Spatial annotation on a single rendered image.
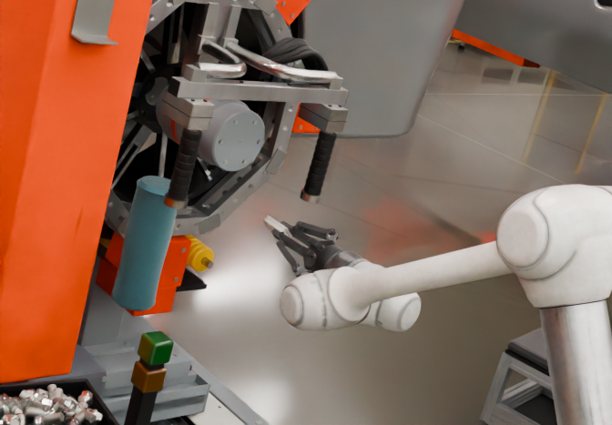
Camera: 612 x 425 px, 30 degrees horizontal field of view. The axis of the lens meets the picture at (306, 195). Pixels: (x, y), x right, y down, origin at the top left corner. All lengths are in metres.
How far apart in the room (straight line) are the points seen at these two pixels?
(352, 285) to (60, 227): 0.57
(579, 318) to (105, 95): 0.78
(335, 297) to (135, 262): 0.42
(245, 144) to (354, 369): 1.32
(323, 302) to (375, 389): 1.27
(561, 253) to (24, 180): 0.79
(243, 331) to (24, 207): 1.78
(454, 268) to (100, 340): 0.97
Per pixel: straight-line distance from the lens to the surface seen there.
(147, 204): 2.20
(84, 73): 1.70
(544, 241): 1.68
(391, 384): 3.39
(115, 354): 2.67
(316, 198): 2.31
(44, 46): 1.67
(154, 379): 1.83
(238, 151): 2.23
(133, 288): 2.27
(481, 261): 2.02
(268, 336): 3.46
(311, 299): 2.08
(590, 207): 1.75
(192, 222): 2.44
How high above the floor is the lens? 1.47
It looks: 18 degrees down
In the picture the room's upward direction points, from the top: 16 degrees clockwise
